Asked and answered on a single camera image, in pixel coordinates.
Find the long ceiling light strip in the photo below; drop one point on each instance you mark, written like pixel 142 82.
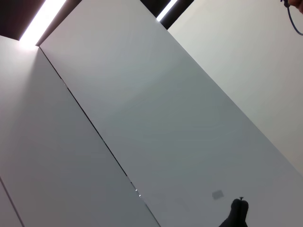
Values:
pixel 166 9
pixel 40 23

